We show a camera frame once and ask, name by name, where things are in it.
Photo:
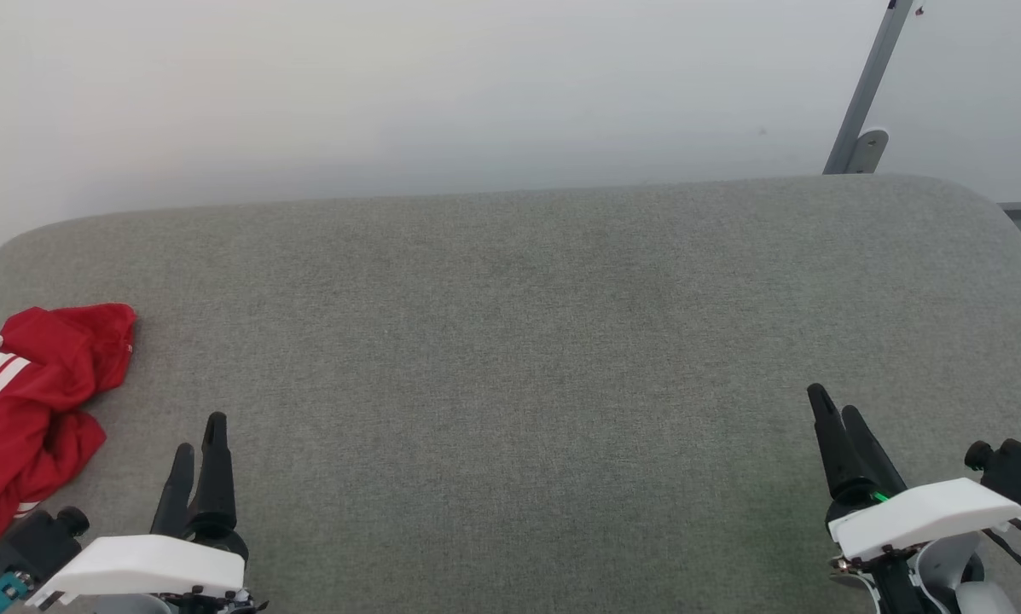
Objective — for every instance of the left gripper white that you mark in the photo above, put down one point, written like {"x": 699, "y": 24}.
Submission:
{"x": 143, "y": 567}

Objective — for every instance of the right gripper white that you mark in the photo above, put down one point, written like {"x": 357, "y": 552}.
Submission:
{"x": 928, "y": 516}

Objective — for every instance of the red and white basketball jersey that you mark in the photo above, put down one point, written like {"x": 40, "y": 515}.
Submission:
{"x": 24, "y": 409}

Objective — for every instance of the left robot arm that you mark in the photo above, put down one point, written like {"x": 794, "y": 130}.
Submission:
{"x": 130, "y": 605}

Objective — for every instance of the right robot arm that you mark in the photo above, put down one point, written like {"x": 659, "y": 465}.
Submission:
{"x": 958, "y": 580}

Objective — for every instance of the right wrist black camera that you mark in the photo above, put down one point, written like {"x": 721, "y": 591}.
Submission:
{"x": 1018, "y": 469}

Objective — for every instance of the wrist black camera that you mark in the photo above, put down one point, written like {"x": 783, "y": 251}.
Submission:
{"x": 1018, "y": 469}
{"x": 37, "y": 541}

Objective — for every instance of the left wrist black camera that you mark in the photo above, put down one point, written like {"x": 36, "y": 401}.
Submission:
{"x": 37, "y": 541}

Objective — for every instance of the grey metal pole with bracket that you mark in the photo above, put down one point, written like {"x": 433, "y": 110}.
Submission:
{"x": 867, "y": 85}

